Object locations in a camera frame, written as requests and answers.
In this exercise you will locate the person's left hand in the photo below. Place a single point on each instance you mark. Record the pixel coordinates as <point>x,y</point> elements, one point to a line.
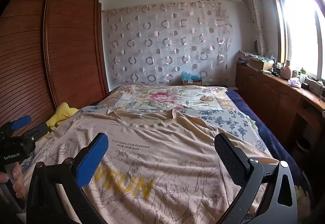
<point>19,180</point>

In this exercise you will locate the small cardboard box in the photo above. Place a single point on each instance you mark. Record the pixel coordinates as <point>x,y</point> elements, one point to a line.
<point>193,82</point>

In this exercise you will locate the pink bottle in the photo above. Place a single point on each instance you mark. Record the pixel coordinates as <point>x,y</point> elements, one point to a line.
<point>287,71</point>

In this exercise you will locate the wooden cabinet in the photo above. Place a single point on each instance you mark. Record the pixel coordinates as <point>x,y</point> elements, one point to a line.
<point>266,91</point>

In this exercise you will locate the yellow plush toy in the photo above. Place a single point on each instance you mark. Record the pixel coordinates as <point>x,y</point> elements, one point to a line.
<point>61,114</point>

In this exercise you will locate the green-capped bottle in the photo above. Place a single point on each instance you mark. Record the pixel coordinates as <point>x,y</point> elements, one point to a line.
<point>302,76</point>

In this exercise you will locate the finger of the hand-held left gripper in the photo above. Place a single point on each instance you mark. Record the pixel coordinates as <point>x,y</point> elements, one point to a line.
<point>39,132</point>
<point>21,122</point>

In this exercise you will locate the blue plastic bag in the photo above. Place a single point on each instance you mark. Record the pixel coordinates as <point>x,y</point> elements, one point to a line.
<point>188,75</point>

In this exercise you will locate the white window curtain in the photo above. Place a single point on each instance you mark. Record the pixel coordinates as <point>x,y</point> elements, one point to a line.
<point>255,15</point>

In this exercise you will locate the beige printed t-shirt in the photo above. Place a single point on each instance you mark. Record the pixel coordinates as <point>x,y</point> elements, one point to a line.
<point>165,163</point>

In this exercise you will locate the blue floral bed sheet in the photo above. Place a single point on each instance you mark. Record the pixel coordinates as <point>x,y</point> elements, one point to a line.
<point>223,117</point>

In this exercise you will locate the navy blue blanket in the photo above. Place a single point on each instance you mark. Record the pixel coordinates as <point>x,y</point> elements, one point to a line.
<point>254,112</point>

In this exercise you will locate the circle-patterned sheer curtain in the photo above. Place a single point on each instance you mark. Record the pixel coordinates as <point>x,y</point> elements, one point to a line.
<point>165,48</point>

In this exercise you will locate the open cardboard box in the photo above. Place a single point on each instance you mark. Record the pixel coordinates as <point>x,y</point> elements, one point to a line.
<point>260,64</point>

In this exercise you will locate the pale purple pouch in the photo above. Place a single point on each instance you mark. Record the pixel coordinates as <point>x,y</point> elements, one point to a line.
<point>294,83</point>

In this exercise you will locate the brown wooden wardrobe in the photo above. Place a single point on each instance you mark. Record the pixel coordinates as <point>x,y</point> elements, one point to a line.
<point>71,36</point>

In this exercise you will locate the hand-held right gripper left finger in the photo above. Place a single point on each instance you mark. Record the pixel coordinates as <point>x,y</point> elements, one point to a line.
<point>92,163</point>

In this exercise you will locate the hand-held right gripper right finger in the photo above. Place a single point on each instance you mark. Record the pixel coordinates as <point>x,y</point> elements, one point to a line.
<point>228,160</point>

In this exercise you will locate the pink floral blanket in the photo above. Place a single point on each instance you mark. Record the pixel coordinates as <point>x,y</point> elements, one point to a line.
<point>162,98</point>

